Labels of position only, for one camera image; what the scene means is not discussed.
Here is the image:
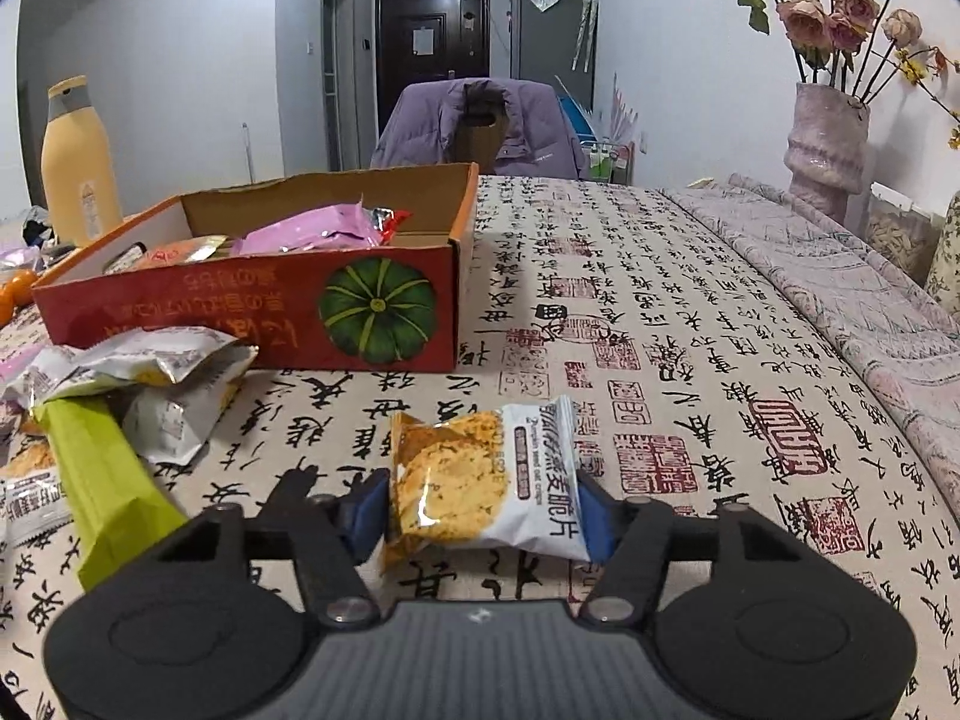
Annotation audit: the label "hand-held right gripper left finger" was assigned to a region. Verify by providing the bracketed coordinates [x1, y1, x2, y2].
[174, 480, 392, 626]

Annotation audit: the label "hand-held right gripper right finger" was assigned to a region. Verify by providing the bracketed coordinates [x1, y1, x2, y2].
[576, 476, 797, 625]

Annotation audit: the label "white cracker snack packet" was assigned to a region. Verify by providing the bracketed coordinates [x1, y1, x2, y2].
[381, 395, 593, 571]
[0, 345, 98, 400]
[0, 469, 72, 548]
[120, 379, 242, 466]
[0, 431, 57, 481]

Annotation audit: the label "silver snack packet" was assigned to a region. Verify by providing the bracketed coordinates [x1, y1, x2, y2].
[82, 326, 260, 395]

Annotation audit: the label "red cardboard box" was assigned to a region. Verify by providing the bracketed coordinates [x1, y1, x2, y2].
[31, 161, 481, 374]

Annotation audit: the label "long green snack packet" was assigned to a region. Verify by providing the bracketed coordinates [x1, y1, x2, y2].
[30, 397, 188, 592]

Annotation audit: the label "colourful foil snack packet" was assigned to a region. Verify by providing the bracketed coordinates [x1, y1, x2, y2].
[366, 206, 415, 245]

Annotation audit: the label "pink snack packet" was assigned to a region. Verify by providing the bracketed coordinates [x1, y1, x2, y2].
[0, 341, 42, 383]
[231, 201, 383, 256]

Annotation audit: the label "long orange gold snack packet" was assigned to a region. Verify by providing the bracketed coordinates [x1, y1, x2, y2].
[131, 235, 230, 265]

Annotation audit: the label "folded patterned blanket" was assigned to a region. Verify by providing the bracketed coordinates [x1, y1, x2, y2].
[664, 172, 960, 481]

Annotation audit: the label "purple jacket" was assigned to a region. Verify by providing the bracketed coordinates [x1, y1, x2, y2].
[370, 77, 590, 181]

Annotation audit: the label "brown chair back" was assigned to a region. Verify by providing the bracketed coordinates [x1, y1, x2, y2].
[450, 82, 511, 166]

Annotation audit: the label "glass jar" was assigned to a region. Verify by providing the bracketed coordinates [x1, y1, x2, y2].
[866, 184, 935, 286]

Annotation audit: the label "pink ribbed vase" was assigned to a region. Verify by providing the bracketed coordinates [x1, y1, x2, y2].
[784, 82, 871, 226]

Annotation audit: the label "lilac tissue pack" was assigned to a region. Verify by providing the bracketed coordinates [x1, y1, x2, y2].
[0, 240, 46, 271]

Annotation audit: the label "patterned slim vase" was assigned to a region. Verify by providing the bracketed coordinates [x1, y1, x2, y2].
[924, 191, 960, 316]

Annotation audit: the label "grey interior door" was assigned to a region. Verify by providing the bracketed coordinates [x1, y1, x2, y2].
[321, 0, 353, 173]

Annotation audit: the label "yellow thermos bottle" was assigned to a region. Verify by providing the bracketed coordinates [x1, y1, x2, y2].
[41, 75, 125, 248]

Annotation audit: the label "grey refrigerator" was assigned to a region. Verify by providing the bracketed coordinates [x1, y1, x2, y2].
[511, 0, 597, 102]

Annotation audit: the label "dark entrance door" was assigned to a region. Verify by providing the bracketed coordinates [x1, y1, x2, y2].
[375, 0, 492, 121]

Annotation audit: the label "white folded umbrella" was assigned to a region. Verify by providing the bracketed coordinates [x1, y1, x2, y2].
[571, 0, 601, 72]

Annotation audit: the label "dried pink rose bouquet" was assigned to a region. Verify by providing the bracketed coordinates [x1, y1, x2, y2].
[712, 0, 960, 102]

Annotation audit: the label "yellow flower twigs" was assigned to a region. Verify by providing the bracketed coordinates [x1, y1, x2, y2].
[892, 45, 960, 151]

